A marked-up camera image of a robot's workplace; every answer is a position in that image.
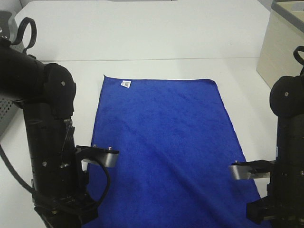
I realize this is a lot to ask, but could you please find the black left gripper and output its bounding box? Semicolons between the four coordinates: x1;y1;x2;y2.
33;185;98;228

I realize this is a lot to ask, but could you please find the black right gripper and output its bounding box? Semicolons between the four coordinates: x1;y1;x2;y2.
246;183;304;228

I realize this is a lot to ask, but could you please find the blue microfibre towel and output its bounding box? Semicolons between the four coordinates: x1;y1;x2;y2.
87;77;259;228

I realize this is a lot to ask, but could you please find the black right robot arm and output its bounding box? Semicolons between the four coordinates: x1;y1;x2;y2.
246;71;304;228

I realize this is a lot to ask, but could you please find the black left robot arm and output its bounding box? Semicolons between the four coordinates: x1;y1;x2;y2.
0;38;101;228

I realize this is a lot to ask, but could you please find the grey perforated plastic basket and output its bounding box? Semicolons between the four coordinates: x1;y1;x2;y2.
0;9;18;136

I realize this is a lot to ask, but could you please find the beige storage box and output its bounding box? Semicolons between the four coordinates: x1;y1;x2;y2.
256;0;304;88

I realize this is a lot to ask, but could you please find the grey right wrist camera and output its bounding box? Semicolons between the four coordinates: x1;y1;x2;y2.
229;160;275;180

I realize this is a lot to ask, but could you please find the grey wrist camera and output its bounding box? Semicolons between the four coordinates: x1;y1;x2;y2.
229;160;275;180
76;145;119;168

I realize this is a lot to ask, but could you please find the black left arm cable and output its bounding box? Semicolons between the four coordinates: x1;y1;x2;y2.
0;17;112;209

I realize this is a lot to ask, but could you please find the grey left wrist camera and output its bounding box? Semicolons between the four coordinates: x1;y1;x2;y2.
76;145;119;168

